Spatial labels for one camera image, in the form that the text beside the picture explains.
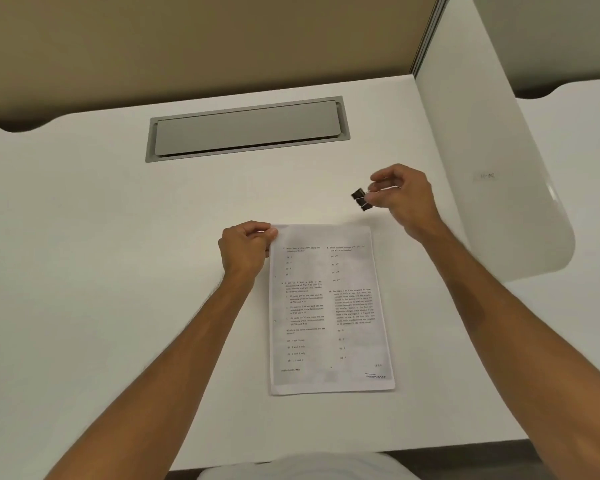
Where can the person's right thumb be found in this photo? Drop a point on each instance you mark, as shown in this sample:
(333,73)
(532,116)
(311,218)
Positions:
(380,198)

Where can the person's left hand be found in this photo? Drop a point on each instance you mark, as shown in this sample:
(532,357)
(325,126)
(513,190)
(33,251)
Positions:
(240,252)

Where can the printed white paper sheets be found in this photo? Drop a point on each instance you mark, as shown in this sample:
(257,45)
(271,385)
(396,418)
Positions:
(330,314)

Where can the beige partition panel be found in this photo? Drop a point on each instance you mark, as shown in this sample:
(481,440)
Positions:
(180,49)

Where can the white desk side divider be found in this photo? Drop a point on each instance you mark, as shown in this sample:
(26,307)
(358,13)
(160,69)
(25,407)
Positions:
(490,144)

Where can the person's left fingers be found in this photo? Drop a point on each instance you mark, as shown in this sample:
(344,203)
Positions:
(262,233)

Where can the person's left forearm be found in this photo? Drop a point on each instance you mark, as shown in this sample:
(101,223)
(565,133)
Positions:
(170,374)

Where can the grey metal partition frame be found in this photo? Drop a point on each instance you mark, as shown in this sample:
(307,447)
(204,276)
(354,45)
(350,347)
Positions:
(430,34)

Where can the person's right hand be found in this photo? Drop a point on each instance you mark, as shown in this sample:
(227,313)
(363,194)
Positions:
(412,199)

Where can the person's white shirt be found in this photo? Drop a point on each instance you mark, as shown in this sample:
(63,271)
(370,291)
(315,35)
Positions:
(300,467)

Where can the black binder clip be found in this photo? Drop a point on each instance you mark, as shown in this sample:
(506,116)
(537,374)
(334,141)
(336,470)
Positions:
(361,199)

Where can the person's right forearm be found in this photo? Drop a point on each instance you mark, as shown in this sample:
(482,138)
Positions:
(520,319)

